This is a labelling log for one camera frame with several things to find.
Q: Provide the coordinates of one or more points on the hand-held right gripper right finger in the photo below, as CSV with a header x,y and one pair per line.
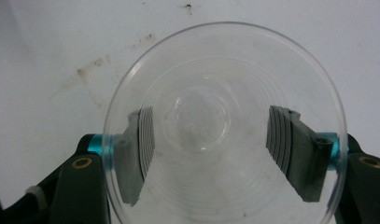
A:
x,y
309,155

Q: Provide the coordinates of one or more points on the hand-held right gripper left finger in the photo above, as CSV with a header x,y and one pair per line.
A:
x,y
81,186

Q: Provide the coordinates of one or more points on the clear plastic cup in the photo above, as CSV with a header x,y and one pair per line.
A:
x,y
225,77

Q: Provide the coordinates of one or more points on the white foam mat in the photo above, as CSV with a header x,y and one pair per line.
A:
x,y
38,62

